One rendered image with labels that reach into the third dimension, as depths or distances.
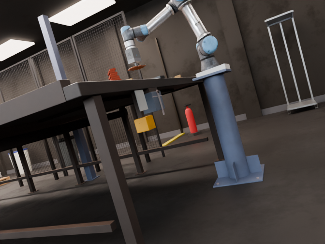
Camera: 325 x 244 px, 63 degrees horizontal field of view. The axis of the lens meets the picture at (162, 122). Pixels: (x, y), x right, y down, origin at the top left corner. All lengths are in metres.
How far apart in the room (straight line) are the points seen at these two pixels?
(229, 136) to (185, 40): 4.06
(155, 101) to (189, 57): 4.37
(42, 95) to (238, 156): 1.53
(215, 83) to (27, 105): 1.37
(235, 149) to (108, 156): 1.25
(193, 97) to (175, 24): 1.59
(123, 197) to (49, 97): 0.54
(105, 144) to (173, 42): 5.04
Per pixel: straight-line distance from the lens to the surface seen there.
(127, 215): 1.26
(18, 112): 1.39
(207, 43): 2.05
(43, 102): 1.26
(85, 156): 3.99
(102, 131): 1.19
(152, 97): 1.61
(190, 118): 5.32
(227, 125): 2.16
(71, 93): 1.15
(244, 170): 2.26
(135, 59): 2.01
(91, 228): 1.43
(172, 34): 6.12
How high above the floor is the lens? 0.73
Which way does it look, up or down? 3 degrees down
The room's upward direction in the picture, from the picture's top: 16 degrees counter-clockwise
